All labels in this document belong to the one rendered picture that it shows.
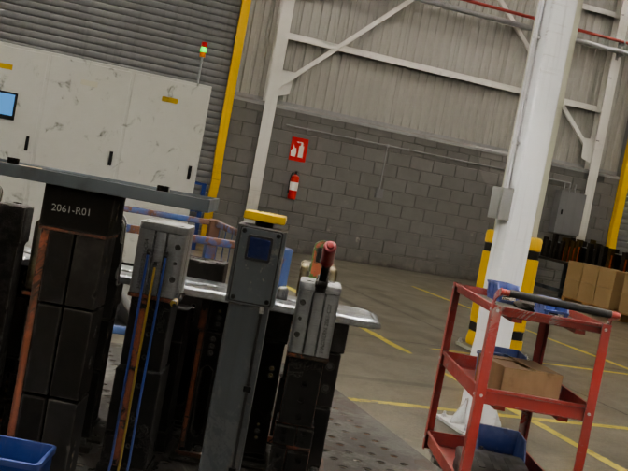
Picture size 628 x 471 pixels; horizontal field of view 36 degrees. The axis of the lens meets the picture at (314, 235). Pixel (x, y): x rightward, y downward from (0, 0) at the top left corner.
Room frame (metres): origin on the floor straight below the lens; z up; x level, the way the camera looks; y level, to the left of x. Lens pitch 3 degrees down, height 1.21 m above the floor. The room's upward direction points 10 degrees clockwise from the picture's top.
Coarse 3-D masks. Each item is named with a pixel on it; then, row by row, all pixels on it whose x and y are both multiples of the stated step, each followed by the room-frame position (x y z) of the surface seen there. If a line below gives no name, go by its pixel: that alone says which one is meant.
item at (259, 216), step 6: (246, 210) 1.35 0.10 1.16; (252, 210) 1.38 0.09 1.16; (246, 216) 1.35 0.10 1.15; (252, 216) 1.35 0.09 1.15; (258, 216) 1.35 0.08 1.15; (264, 216) 1.35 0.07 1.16; (270, 216) 1.35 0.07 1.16; (276, 216) 1.35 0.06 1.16; (282, 216) 1.37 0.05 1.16; (258, 222) 1.37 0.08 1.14; (264, 222) 1.37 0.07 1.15; (270, 222) 1.35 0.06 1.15; (276, 222) 1.35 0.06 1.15; (282, 222) 1.35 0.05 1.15
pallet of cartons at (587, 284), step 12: (576, 264) 15.81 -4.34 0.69; (588, 264) 15.54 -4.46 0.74; (576, 276) 15.76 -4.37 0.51; (588, 276) 15.48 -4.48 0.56; (600, 276) 15.21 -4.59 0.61; (612, 276) 14.96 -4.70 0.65; (624, 276) 14.97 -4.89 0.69; (564, 288) 15.97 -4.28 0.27; (576, 288) 15.70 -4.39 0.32; (588, 288) 15.42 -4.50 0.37; (600, 288) 15.16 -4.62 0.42; (612, 288) 14.91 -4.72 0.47; (564, 300) 15.91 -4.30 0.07; (576, 300) 15.64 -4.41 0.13; (588, 300) 15.37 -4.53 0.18; (600, 300) 15.11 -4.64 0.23; (612, 300) 14.92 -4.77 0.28
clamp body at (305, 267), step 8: (304, 264) 1.85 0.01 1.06; (304, 272) 1.85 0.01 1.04; (328, 272) 1.88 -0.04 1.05; (336, 272) 1.85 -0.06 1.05; (296, 288) 1.88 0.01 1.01; (288, 344) 1.89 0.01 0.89; (288, 360) 1.86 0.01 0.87; (280, 376) 1.87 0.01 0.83; (280, 384) 1.85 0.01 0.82; (280, 392) 1.85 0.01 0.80; (280, 400) 1.85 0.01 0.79; (272, 424) 1.85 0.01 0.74; (272, 432) 1.85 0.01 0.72
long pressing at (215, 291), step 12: (24, 252) 1.73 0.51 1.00; (24, 264) 1.62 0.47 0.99; (120, 276) 1.62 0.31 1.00; (192, 288) 1.62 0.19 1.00; (204, 288) 1.67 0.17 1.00; (216, 288) 1.70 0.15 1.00; (216, 300) 1.62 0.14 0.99; (276, 300) 1.68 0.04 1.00; (288, 300) 1.72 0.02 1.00; (288, 312) 1.62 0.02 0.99; (348, 312) 1.70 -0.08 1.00; (360, 312) 1.73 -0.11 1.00; (348, 324) 1.62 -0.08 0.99; (360, 324) 1.62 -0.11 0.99; (372, 324) 1.63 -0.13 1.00
